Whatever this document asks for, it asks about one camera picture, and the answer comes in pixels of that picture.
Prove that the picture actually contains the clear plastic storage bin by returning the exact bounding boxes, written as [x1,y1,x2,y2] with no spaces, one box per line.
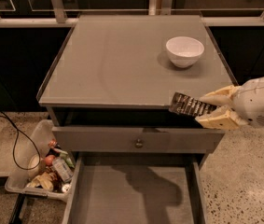
[5,119,76,203]

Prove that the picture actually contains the black rxbar chocolate bar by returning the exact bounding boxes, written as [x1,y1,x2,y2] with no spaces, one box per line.
[169,92,217,117]

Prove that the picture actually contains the open grey middle drawer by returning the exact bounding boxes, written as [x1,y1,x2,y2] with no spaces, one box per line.
[62,154,209,224]

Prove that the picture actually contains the yellow crumpled snack bag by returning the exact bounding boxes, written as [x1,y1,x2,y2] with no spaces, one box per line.
[27,172,59,191]

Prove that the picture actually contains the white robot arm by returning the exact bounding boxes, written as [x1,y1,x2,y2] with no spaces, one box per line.
[196,77,264,130]

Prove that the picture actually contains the white ceramic bowl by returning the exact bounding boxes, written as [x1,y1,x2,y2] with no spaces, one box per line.
[165,36,204,68]

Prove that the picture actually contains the grey top drawer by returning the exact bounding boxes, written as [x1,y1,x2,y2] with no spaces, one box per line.
[52,126,225,153]

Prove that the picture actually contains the round metal drawer knob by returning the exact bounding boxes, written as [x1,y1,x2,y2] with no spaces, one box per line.
[134,139,144,148]

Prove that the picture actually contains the clear plastic bottle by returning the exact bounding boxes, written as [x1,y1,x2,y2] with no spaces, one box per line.
[52,157,73,183]

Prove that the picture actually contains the orange round fruit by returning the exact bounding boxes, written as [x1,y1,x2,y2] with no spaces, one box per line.
[45,155,55,166]

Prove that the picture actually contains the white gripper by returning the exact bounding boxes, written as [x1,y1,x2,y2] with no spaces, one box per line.
[195,77,264,130]

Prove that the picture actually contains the black cable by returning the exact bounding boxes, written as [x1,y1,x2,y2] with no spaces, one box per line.
[0,100,42,171]

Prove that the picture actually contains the metal window railing frame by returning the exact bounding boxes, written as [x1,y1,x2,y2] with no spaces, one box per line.
[0,0,264,27]

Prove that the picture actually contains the grey drawer cabinet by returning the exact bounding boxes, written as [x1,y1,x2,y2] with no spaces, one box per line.
[36,14,239,224]

